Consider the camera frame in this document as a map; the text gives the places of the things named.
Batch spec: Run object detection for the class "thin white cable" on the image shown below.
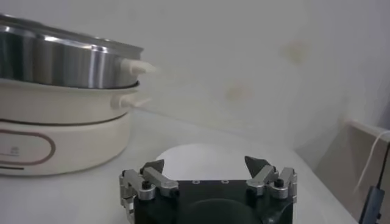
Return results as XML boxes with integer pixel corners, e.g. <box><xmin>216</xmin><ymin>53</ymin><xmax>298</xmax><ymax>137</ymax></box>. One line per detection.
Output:
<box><xmin>354</xmin><ymin>130</ymin><xmax>390</xmax><ymax>193</ymax></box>

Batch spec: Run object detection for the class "large white plate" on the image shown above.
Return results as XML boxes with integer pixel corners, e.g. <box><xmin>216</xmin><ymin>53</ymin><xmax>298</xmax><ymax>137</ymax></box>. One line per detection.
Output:
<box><xmin>155</xmin><ymin>142</ymin><xmax>254</xmax><ymax>182</ymax></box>

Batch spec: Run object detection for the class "black cable with adaptor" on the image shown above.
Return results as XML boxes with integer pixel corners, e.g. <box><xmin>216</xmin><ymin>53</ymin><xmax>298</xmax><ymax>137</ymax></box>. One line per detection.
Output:
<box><xmin>358</xmin><ymin>141</ymin><xmax>390</xmax><ymax>224</ymax></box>

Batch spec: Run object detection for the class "cream electric cooker pot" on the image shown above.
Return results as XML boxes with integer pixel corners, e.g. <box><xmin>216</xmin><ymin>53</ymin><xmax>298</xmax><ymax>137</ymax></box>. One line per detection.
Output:
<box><xmin>0</xmin><ymin>77</ymin><xmax>152</xmax><ymax>177</ymax></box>

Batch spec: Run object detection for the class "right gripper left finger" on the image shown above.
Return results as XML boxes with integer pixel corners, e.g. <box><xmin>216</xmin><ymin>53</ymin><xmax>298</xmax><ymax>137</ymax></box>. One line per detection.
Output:
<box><xmin>118</xmin><ymin>158</ymin><xmax>180</xmax><ymax>224</ymax></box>

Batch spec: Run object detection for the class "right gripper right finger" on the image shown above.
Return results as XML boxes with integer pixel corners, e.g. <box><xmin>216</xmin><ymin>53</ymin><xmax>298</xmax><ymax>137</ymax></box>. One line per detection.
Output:
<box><xmin>244</xmin><ymin>155</ymin><xmax>298</xmax><ymax>203</ymax></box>

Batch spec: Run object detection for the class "stainless steel steamer basket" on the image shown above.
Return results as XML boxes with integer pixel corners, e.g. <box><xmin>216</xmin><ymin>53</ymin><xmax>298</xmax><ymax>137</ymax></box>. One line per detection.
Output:
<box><xmin>0</xmin><ymin>13</ymin><xmax>156</xmax><ymax>89</ymax></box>

